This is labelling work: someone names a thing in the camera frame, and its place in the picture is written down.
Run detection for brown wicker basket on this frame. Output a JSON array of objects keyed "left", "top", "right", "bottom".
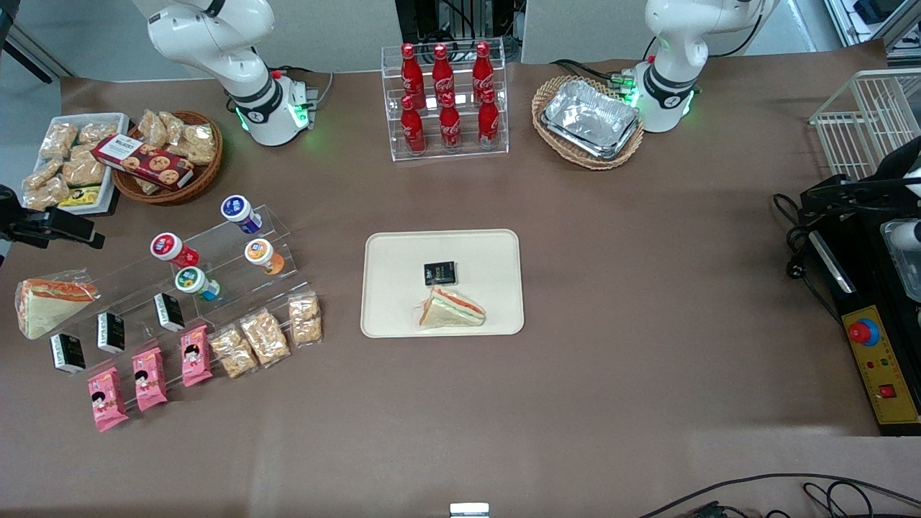
[{"left": 112, "top": 110, "right": 224, "bottom": 206}]

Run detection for pink snack packet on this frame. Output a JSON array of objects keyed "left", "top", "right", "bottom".
[
  {"left": 131, "top": 347, "right": 169, "bottom": 412},
  {"left": 86, "top": 365, "right": 130, "bottom": 432},
  {"left": 178, "top": 324, "right": 214, "bottom": 388}
]

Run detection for yellow snack packet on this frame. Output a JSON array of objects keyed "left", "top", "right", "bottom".
[{"left": 58, "top": 186, "right": 101, "bottom": 209}]

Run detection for orange gum bottle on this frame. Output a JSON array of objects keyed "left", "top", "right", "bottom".
[{"left": 243, "top": 238, "right": 286, "bottom": 276}]

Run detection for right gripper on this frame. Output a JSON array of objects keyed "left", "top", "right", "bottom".
[{"left": 0, "top": 185, "right": 106, "bottom": 250}]

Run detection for black control box cable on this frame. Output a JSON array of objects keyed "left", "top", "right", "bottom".
[{"left": 773, "top": 193, "right": 844, "bottom": 324}]

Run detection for large wrapped triangle sandwich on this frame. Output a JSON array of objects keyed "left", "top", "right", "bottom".
[{"left": 14, "top": 270, "right": 100, "bottom": 340}]

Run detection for red cookie box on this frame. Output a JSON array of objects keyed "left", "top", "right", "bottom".
[{"left": 91, "top": 134, "right": 195, "bottom": 191}]

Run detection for white rectangular snack tray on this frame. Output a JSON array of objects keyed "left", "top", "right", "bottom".
[{"left": 22, "top": 113, "right": 130, "bottom": 217}]

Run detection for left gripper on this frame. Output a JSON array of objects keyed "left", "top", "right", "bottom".
[{"left": 797, "top": 137, "right": 921, "bottom": 219}]

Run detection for red cola bottle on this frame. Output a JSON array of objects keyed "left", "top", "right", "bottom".
[
  {"left": 439, "top": 94, "right": 463, "bottom": 152},
  {"left": 400, "top": 43, "right": 425, "bottom": 109},
  {"left": 472, "top": 42, "right": 496, "bottom": 101},
  {"left": 400, "top": 95, "right": 427, "bottom": 155},
  {"left": 478, "top": 88, "right": 500, "bottom": 149},
  {"left": 432, "top": 43, "right": 455, "bottom": 107}
]

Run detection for small wrapped triangle sandwich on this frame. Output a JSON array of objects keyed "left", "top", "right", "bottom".
[{"left": 417, "top": 286, "right": 486, "bottom": 330}]

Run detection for black equipment rack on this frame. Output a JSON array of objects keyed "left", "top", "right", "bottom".
[{"left": 394, "top": 0, "right": 522, "bottom": 62}]

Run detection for blue gum bottle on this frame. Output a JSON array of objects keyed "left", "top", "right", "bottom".
[{"left": 220, "top": 194, "right": 263, "bottom": 235}]

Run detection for clear acrylic bottle rack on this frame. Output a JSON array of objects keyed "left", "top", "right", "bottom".
[{"left": 381, "top": 37, "right": 509, "bottom": 162}]

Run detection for green gum bottle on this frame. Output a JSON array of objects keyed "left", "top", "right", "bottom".
[{"left": 174, "top": 265, "right": 222, "bottom": 301}]

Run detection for black white small carton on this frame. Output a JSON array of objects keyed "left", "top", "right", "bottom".
[
  {"left": 96, "top": 311, "right": 126, "bottom": 355},
  {"left": 49, "top": 332, "right": 87, "bottom": 375},
  {"left": 153, "top": 292, "right": 186, "bottom": 333}
]

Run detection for clear acrylic snack riser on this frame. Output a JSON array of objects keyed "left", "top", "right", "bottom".
[{"left": 43, "top": 281, "right": 312, "bottom": 407}]

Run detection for light wicker basket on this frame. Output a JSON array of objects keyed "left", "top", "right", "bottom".
[{"left": 532, "top": 76, "right": 645, "bottom": 171}]

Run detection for clear acrylic gum riser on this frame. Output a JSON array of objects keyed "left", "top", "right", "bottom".
[{"left": 90, "top": 205, "right": 297, "bottom": 326}]

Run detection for red gum bottle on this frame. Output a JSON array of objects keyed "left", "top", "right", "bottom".
[{"left": 150, "top": 232, "right": 201, "bottom": 271}]

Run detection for black yellow control box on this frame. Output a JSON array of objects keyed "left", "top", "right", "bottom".
[{"left": 806, "top": 216, "right": 921, "bottom": 437}]

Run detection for white wire basket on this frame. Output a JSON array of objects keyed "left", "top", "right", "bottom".
[{"left": 809, "top": 68, "right": 921, "bottom": 181}]

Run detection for black cables on floor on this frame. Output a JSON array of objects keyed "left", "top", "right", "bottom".
[{"left": 637, "top": 473, "right": 921, "bottom": 518}]

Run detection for stacked aluminium foil trays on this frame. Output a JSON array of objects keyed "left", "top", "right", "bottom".
[{"left": 541, "top": 79, "right": 641, "bottom": 160}]

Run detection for clear plastic container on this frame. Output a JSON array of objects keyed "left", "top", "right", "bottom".
[{"left": 881, "top": 219, "right": 921, "bottom": 303}]

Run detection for beige plastic tray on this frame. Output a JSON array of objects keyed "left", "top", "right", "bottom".
[{"left": 360, "top": 229, "right": 525, "bottom": 339}]

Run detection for black base cable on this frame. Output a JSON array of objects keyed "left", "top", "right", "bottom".
[{"left": 550, "top": 58, "right": 641, "bottom": 94}]

